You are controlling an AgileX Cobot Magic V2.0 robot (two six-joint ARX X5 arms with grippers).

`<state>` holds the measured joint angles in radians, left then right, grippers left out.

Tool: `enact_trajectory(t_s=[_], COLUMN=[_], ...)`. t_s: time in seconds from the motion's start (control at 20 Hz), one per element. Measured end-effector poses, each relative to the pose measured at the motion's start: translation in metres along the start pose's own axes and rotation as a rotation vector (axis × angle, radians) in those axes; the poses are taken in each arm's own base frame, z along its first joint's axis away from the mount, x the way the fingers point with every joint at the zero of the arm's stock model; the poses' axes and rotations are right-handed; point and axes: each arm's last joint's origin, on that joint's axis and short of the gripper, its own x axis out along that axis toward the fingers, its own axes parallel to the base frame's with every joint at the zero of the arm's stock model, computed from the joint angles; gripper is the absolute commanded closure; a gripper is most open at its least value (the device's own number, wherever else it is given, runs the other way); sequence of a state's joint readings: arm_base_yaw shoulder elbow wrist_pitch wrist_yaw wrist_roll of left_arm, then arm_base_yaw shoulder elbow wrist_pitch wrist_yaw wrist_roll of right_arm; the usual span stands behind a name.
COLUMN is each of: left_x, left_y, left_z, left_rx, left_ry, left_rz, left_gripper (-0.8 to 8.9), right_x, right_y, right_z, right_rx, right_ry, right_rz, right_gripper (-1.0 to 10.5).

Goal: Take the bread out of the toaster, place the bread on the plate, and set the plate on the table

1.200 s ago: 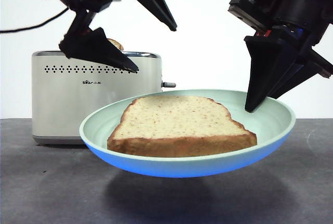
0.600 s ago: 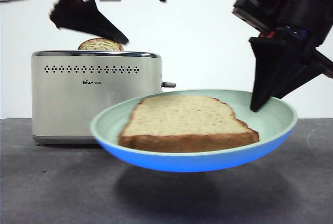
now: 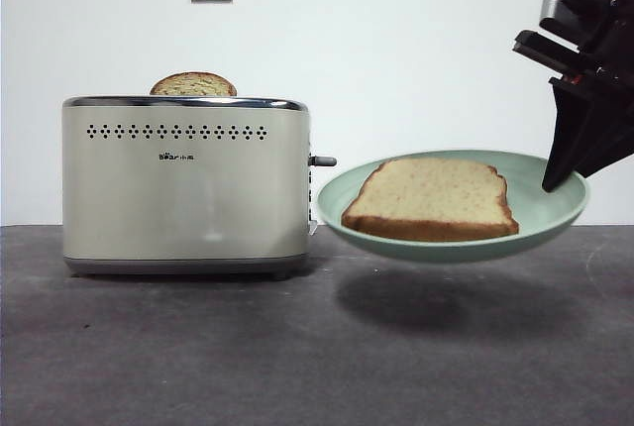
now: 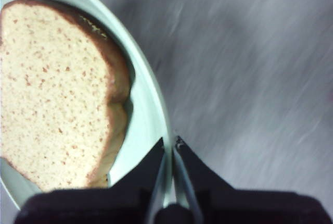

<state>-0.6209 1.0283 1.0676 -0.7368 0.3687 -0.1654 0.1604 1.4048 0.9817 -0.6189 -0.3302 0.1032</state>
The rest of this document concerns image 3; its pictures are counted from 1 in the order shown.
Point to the cream two-slot toaster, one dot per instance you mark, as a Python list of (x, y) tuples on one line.
[(173, 198)]

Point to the browned bread slice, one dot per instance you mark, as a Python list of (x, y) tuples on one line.
[(193, 85)]

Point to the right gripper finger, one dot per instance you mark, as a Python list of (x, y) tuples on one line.
[(564, 138), (609, 138)]

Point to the grey toaster lever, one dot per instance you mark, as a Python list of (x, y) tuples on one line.
[(324, 161)]

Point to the pale green round plate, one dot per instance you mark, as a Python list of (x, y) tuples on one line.
[(540, 218)]

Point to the light bread slice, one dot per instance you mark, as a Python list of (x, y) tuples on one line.
[(426, 198)]

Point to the pale grey right wrist camera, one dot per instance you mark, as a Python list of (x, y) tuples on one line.
[(551, 10)]

